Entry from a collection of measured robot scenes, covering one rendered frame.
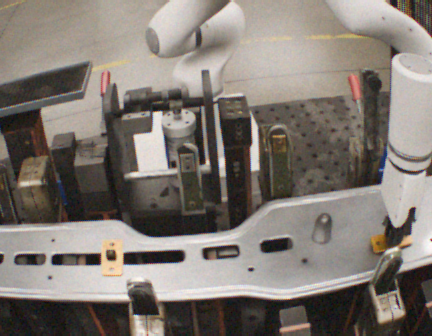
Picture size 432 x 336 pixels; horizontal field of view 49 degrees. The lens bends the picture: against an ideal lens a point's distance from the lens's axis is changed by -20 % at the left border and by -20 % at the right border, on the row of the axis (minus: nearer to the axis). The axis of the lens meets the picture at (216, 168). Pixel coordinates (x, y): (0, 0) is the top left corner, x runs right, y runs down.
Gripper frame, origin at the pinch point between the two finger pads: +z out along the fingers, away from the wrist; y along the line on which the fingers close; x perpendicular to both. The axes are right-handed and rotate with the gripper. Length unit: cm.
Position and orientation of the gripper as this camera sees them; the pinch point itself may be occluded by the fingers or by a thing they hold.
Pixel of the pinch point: (394, 230)
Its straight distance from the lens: 89.2
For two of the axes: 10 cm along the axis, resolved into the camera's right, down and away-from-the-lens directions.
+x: 9.9, -1.1, 0.3
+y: 0.9, 6.1, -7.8
